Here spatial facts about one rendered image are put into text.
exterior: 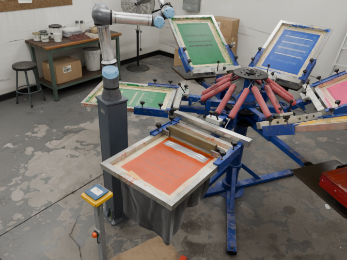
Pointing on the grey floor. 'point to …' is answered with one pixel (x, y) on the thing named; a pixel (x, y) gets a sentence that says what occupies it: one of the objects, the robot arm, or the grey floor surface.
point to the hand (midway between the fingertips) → (160, 7)
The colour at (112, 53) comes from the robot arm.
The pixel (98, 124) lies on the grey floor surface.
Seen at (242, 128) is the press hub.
